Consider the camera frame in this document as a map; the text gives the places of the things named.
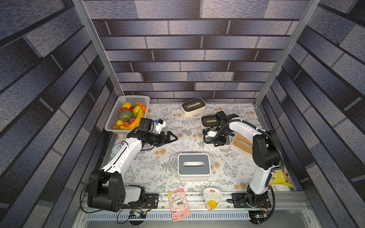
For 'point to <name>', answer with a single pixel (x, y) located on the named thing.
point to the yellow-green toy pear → (135, 110)
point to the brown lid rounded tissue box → (208, 120)
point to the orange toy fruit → (143, 107)
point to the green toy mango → (125, 115)
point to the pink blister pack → (179, 206)
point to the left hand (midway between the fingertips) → (172, 139)
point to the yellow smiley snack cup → (212, 197)
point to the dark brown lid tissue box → (193, 106)
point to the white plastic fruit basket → (114, 114)
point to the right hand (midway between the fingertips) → (216, 138)
